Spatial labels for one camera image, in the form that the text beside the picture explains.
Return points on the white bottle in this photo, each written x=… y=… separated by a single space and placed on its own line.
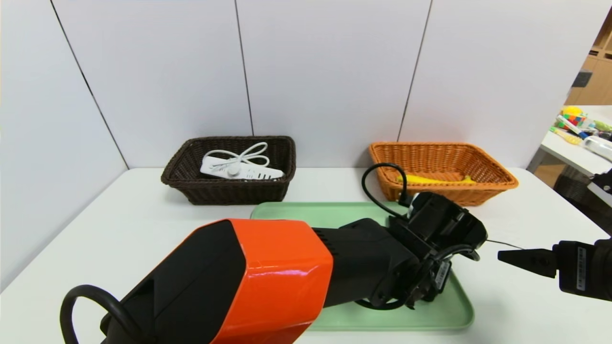
x=597 y=145

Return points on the orange wicker basket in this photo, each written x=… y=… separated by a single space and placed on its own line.
x=440 y=196

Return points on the wooden shelf unit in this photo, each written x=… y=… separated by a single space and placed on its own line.
x=595 y=81

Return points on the dark grey woven bin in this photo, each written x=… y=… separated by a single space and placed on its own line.
x=578 y=191

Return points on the yellow banana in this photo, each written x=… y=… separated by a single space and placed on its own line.
x=425 y=180

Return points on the yellow green toy item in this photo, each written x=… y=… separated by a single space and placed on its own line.
x=566 y=136

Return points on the dark brown wicker basket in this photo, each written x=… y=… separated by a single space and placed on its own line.
x=229 y=191

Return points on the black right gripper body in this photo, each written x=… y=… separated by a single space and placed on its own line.
x=580 y=268

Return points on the light green plastic tray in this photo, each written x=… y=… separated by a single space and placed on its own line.
x=444 y=310

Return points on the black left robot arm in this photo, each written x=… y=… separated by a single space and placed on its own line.
x=287 y=277

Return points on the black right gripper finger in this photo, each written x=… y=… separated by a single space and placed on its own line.
x=526 y=260

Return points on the colourful cube toy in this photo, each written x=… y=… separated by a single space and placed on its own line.
x=573 y=117

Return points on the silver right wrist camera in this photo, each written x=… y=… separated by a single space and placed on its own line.
x=603 y=188

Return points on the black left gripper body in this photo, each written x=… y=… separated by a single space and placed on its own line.
x=441 y=275

